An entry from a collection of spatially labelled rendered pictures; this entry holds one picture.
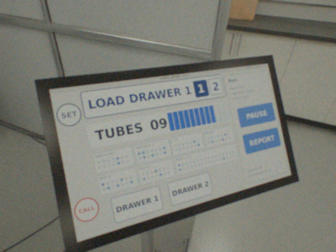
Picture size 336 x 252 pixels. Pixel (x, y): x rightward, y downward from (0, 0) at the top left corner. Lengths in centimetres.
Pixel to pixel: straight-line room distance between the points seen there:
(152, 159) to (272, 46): 211
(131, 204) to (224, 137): 24
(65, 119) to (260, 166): 42
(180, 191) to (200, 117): 16
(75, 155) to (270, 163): 42
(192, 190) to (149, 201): 9
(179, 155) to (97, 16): 104
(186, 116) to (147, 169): 13
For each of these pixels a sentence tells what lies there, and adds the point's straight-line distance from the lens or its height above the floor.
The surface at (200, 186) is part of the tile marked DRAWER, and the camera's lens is 49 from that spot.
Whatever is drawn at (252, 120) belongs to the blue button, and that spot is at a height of 109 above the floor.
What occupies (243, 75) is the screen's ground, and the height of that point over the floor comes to 117.
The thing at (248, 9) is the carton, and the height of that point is 100.
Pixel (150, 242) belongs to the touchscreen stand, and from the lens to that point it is 79.
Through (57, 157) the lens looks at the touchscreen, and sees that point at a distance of 44.
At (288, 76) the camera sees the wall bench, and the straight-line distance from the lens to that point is 253.
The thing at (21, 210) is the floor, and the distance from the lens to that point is 186.
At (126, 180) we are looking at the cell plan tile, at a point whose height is 104.
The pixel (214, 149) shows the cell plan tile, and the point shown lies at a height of 105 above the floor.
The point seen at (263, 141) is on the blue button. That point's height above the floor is 105.
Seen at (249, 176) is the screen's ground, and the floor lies 100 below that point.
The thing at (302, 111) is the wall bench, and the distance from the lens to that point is 270.
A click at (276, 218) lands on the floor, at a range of 181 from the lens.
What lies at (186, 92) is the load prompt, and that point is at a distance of 48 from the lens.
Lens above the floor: 138
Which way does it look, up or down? 36 degrees down
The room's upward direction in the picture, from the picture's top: 3 degrees clockwise
